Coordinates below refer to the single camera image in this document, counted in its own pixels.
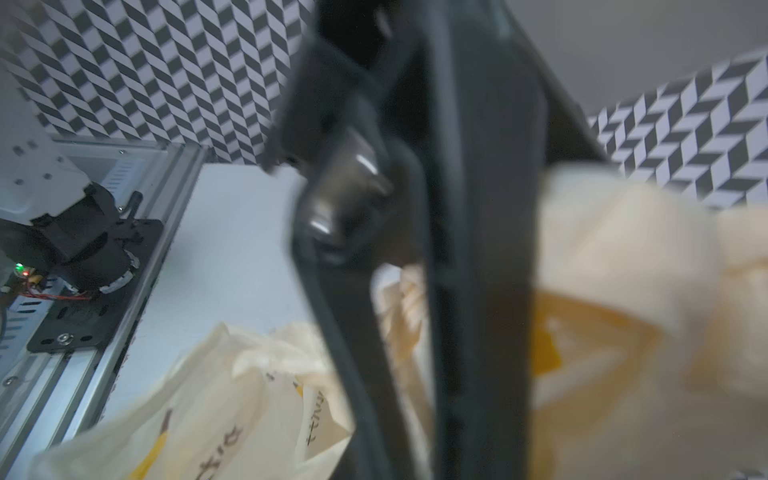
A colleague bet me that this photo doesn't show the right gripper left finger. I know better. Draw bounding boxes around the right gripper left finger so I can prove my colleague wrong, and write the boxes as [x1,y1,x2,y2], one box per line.
[267,1,432,479]

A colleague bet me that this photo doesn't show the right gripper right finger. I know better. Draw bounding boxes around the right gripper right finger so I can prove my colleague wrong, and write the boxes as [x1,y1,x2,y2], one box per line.
[424,1,604,479]

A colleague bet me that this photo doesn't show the banana print plastic bag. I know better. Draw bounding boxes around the banana print plastic bag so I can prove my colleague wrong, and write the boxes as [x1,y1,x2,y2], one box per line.
[30,165,767,479]

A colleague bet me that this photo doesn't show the small green circuit board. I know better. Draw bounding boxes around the small green circuit board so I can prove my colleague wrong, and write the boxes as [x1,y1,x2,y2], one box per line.
[12,263,46,296]

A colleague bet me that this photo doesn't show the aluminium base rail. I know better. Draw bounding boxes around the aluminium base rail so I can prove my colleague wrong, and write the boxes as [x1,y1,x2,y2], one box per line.
[1,128,213,479]

